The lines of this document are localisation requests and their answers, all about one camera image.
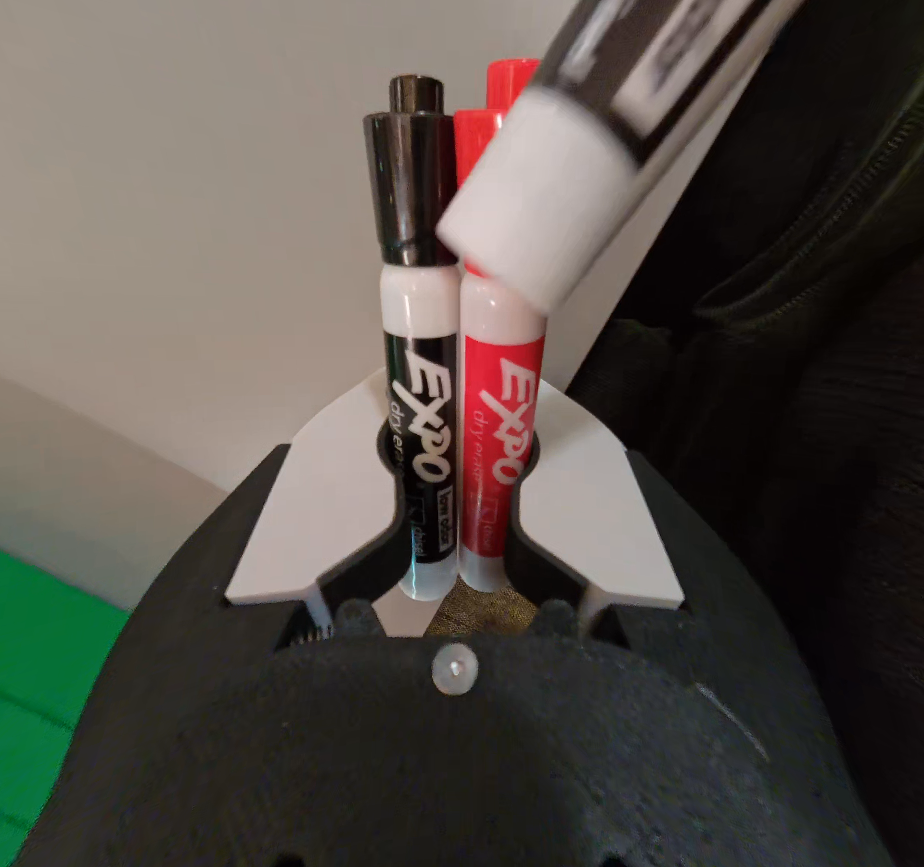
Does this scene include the person's dark green pants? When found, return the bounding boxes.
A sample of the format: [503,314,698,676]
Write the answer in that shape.
[566,0,924,594]

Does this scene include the red dry erase marker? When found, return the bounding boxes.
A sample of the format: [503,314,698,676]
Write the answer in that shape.
[453,57,547,592]

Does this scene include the green plastic bin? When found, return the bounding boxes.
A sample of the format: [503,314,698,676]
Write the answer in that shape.
[0,548,132,857]

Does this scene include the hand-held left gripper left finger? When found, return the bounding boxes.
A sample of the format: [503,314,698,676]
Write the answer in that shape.
[224,368,405,626]

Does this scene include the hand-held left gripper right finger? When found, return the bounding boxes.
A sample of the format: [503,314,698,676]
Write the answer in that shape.
[509,378,687,638]

